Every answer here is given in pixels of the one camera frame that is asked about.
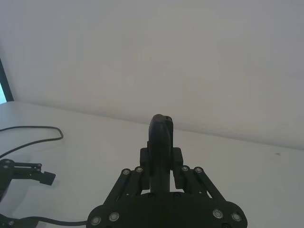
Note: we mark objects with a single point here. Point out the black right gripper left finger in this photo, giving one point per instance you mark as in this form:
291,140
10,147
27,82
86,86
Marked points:
123,190

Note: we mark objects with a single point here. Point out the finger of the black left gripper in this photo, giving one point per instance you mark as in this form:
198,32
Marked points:
26,169
14,223

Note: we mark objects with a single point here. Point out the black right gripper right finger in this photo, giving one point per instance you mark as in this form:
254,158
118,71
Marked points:
202,187

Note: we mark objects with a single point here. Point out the white table cloth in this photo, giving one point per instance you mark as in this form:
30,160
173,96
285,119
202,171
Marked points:
237,175

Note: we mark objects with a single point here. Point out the dark post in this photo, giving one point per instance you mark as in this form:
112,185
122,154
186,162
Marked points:
6,83

